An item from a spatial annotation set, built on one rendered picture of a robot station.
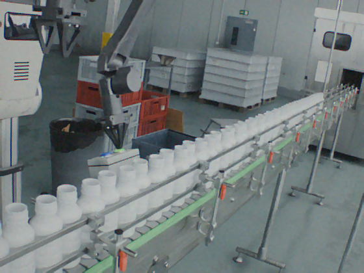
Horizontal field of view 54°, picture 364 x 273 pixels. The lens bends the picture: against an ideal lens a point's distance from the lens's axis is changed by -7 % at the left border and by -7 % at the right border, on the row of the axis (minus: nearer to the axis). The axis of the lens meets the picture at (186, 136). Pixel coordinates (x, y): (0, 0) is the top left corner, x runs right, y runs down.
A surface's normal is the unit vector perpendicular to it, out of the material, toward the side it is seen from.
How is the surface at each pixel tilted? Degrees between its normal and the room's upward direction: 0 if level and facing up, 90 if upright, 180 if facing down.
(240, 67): 90
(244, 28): 90
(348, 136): 90
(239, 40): 90
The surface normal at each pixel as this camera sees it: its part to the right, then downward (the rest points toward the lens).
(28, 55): 0.86, 0.26
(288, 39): -0.49, 0.17
